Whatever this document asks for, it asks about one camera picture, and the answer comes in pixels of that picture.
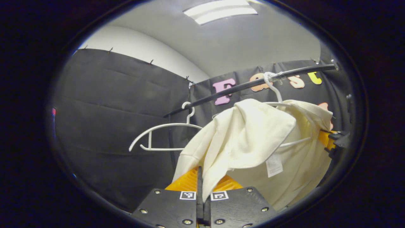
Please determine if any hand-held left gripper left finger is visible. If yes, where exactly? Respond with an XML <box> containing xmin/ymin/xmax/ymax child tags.
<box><xmin>131</xmin><ymin>166</ymin><xmax>203</xmax><ymax>228</ymax></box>

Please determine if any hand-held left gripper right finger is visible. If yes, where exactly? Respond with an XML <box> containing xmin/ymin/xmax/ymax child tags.
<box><xmin>203</xmin><ymin>175</ymin><xmax>279</xmax><ymax>228</ymax></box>

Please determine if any cream button-up shirt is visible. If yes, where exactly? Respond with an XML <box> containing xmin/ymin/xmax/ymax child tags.
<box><xmin>172</xmin><ymin>98</ymin><xmax>334</xmax><ymax>212</ymax></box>

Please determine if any white plastic clothes hanger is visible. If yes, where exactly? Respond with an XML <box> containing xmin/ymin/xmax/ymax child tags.
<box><xmin>212</xmin><ymin>72</ymin><xmax>314</xmax><ymax>149</ymax></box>
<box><xmin>128</xmin><ymin>101</ymin><xmax>203</xmax><ymax>152</ymax></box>

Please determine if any black metal clothes rack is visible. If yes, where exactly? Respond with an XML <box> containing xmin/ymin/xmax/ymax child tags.
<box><xmin>163</xmin><ymin>63</ymin><xmax>340</xmax><ymax>168</ymax></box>

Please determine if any black backdrop cloth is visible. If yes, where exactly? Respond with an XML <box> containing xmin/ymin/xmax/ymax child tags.
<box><xmin>52</xmin><ymin>47</ymin><xmax>352</xmax><ymax>213</ymax></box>

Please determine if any large ceiling light panel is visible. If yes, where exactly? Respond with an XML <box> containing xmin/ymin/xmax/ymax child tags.
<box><xmin>183</xmin><ymin>0</ymin><xmax>259</xmax><ymax>25</ymax></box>

